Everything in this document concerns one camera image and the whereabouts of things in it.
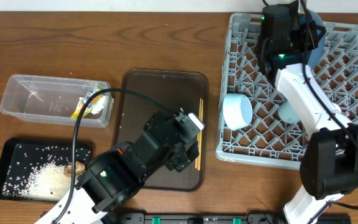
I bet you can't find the light blue small bowl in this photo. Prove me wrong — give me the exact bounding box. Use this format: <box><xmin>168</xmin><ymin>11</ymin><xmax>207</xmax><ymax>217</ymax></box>
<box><xmin>223</xmin><ymin>93</ymin><xmax>253</xmax><ymax>131</ymax></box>

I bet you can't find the white tissue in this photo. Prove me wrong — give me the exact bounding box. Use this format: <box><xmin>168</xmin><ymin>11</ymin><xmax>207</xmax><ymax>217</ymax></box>
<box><xmin>90</xmin><ymin>95</ymin><xmax>108</xmax><ymax>114</ymax></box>

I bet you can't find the brown food scrap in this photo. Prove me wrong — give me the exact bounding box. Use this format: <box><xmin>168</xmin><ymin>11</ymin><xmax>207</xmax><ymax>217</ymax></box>
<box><xmin>63</xmin><ymin>161</ymin><xmax>86</xmax><ymax>177</ymax></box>

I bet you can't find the light blue plastic cup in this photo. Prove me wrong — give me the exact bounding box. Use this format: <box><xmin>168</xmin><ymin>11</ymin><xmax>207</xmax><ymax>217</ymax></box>
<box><xmin>278</xmin><ymin>101</ymin><xmax>300</xmax><ymax>124</ymax></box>

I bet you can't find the yellow green snack wrapper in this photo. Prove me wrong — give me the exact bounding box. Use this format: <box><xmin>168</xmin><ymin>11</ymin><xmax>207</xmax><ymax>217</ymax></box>
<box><xmin>70</xmin><ymin>82</ymin><xmax>104</xmax><ymax>119</ymax></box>

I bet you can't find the large blue plate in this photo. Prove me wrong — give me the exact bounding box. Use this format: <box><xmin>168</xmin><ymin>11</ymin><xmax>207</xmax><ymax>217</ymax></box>
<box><xmin>308</xmin><ymin>10</ymin><xmax>325</xmax><ymax>69</ymax></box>

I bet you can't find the pink plastic cup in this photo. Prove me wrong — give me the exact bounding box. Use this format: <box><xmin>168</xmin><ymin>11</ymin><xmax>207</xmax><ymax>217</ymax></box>
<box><xmin>334</xmin><ymin>103</ymin><xmax>342</xmax><ymax>113</ymax></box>

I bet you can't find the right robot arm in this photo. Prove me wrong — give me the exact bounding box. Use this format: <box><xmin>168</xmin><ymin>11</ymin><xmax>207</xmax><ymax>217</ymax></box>
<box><xmin>257</xmin><ymin>1</ymin><xmax>358</xmax><ymax>223</ymax></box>

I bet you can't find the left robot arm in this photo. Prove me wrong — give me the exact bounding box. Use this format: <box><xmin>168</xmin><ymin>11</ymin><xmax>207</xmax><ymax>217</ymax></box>
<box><xmin>38</xmin><ymin>111</ymin><xmax>204</xmax><ymax>223</ymax></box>

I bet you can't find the clear plastic waste bin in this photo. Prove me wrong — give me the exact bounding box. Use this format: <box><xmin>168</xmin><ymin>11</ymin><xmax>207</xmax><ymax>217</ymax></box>
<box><xmin>0</xmin><ymin>74</ymin><xmax>110</xmax><ymax>126</ymax></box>

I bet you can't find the black waste tray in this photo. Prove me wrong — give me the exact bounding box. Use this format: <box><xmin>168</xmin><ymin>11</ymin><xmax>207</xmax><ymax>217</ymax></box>
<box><xmin>0</xmin><ymin>137</ymin><xmax>94</xmax><ymax>203</ymax></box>

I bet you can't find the grey plastic dishwasher rack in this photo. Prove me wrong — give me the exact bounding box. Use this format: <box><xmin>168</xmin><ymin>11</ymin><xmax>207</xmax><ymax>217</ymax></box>
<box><xmin>216</xmin><ymin>13</ymin><xmax>358</xmax><ymax>170</ymax></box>

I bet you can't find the dark brown serving tray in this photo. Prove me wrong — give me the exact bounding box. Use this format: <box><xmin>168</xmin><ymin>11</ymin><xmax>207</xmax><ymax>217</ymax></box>
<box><xmin>112</xmin><ymin>69</ymin><xmax>209</xmax><ymax>192</ymax></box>

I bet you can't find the spilled white rice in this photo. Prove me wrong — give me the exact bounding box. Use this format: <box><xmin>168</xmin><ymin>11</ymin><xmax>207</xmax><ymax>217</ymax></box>
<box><xmin>2</xmin><ymin>144</ymin><xmax>88</xmax><ymax>200</ymax></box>

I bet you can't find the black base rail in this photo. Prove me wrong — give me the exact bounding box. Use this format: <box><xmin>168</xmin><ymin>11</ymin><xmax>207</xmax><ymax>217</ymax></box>
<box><xmin>116</xmin><ymin>213</ymin><xmax>283</xmax><ymax>224</ymax></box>

